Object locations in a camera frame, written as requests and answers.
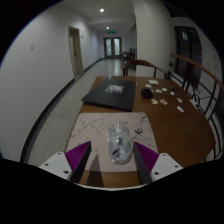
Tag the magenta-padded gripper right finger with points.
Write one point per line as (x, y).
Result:
(165, 166)

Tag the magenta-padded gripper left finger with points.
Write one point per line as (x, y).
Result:
(56, 163)

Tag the white marble-print mouse pad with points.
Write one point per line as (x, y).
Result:
(90, 130)

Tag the white grey sticker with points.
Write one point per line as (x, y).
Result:
(180, 108)

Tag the small beige sticker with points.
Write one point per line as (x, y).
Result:
(154, 101)
(152, 90)
(163, 101)

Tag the red and white sticker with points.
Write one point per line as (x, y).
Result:
(179, 99)

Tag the small white sticker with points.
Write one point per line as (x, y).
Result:
(164, 89)
(172, 93)
(158, 90)
(148, 85)

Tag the small black box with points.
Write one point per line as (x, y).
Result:
(146, 93)

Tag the black adapter clump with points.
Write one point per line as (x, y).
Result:
(174, 89)

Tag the black closed laptop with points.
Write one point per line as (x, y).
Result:
(100, 98)

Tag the small white box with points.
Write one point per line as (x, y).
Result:
(153, 82)

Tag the black railing with wooden handrail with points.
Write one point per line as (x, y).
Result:
(193, 65)

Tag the wooden armchair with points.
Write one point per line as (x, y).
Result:
(140, 62)

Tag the beige side door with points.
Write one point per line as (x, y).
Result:
(76, 53)

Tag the dark wooden chair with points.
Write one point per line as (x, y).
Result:
(128, 56)

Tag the dark framed window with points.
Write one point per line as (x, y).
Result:
(190, 50)

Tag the glazed double door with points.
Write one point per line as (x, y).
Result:
(108, 47)

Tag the green exit sign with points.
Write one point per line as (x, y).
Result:
(111, 32)

